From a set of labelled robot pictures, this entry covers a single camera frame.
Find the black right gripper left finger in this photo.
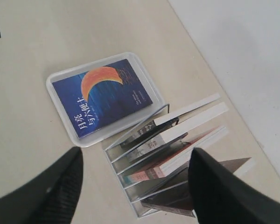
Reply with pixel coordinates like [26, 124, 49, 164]
[0, 147, 84, 224]

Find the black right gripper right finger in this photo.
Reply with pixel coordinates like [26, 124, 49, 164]
[188, 147, 280, 224]

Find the blue moon cover book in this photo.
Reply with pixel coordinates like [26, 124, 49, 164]
[52, 59, 153, 138]

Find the dark brown spine book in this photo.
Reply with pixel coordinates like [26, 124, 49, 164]
[141, 157, 256, 217]

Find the red teal spine book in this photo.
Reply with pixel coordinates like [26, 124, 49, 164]
[123, 126, 229, 185]

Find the grey spine book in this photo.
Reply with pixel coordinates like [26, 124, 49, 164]
[126, 102, 229, 162]

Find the black spine book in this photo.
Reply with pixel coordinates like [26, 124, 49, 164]
[120, 93, 220, 147]

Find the white plastic tray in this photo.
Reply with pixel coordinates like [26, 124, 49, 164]
[46, 52, 165, 147]

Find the white wire book rack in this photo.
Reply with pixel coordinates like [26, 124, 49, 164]
[105, 104, 186, 218]

